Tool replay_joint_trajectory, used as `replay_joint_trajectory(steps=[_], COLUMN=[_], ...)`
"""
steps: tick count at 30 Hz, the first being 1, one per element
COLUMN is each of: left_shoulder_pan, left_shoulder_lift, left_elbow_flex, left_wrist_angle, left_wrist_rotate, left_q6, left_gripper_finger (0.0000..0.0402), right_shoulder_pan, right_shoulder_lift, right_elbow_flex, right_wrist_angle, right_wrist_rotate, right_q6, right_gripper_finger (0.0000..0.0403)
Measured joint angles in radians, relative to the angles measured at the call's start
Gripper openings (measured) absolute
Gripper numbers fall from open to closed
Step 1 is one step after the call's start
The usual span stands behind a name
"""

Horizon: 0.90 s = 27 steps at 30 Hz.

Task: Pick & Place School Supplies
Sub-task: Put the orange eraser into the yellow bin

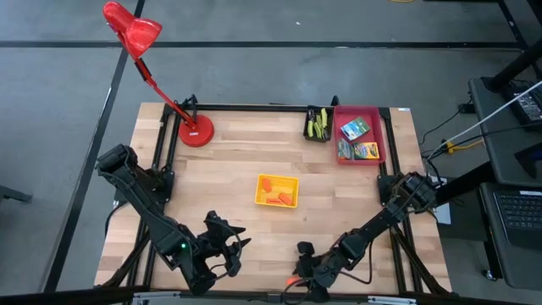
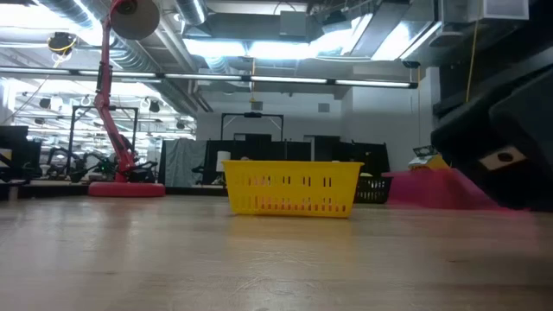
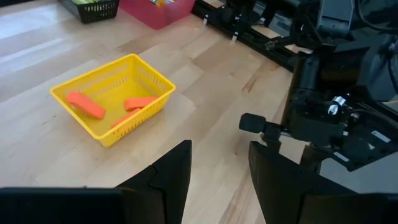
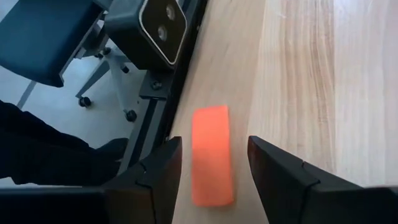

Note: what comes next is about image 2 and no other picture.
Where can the yellow Crayola crayon box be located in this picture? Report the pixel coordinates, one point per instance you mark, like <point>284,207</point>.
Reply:
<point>427,160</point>

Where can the pinkish red plastic tray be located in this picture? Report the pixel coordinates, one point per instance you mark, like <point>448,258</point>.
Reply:
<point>432,190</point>

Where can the black plastic basket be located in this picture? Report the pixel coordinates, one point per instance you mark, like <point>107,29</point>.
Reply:
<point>373,190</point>

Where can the red desk lamp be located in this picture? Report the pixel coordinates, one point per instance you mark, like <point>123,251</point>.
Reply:
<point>103,99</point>

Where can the white cylinder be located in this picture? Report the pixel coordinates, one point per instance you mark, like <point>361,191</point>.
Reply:
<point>223,160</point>

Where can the black background robot arm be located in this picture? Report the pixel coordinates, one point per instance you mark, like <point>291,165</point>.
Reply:
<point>82,164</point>

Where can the long light bar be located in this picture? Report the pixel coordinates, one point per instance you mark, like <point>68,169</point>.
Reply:
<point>207,77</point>

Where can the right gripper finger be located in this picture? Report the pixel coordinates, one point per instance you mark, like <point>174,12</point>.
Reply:
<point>462,138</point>

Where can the tall black background frame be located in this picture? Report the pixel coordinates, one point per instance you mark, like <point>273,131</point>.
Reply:
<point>86,107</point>

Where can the black background frame with camera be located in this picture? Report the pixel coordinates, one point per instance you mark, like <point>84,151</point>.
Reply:
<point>252,115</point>

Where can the black partition screen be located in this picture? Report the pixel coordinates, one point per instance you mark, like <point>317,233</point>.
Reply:
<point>268,149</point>

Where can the yellow plastic basket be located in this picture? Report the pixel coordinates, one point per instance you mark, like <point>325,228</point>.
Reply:
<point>294,190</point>

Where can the grey cover cloth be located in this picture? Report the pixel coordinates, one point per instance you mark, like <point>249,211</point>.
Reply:
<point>181,162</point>

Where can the black monitor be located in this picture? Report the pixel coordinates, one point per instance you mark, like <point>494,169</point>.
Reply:
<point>13,142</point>

